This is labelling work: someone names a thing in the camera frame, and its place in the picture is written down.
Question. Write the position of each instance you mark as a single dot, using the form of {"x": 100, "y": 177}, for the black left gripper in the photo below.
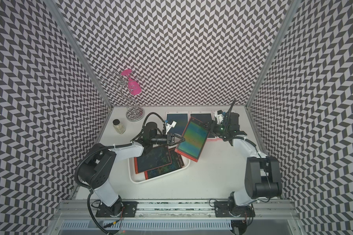
{"x": 161, "y": 138}

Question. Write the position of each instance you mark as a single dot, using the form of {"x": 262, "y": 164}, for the red writing tablet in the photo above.
{"x": 195, "y": 136}
{"x": 157, "y": 157}
{"x": 177, "y": 163}

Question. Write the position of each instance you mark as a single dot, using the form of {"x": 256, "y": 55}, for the white plastic storage box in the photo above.
{"x": 140, "y": 178}

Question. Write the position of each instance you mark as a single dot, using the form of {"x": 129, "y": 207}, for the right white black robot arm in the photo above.
{"x": 262, "y": 179}

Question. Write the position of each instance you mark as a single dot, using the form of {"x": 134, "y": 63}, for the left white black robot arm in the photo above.
{"x": 150, "y": 150}

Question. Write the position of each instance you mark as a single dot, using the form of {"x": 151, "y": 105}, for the glass spice jar black lid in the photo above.
{"x": 118, "y": 126}

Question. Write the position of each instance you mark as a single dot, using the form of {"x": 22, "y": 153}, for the chrome wire jewelry stand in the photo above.
{"x": 117, "y": 83}

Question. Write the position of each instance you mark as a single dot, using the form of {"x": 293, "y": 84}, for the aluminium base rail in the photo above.
{"x": 200, "y": 209}

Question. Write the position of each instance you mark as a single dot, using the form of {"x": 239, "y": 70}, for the aluminium corner post right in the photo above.
{"x": 273, "y": 50}

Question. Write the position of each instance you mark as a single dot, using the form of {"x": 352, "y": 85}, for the aluminium corner post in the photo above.
{"x": 56, "y": 14}
{"x": 273, "y": 50}

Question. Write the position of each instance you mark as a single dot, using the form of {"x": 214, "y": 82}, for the aluminium corner post left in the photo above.
{"x": 56, "y": 14}

